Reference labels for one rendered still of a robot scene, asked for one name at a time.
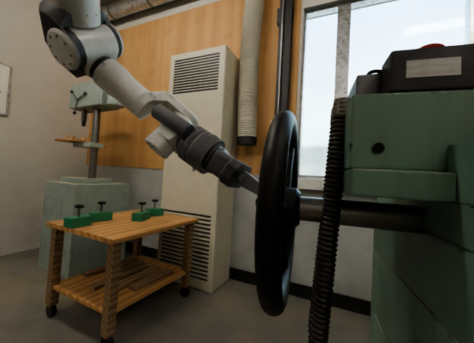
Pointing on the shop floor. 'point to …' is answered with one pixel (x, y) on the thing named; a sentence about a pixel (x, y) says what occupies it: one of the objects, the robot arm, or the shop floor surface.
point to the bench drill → (82, 190)
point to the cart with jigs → (147, 276)
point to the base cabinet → (400, 310)
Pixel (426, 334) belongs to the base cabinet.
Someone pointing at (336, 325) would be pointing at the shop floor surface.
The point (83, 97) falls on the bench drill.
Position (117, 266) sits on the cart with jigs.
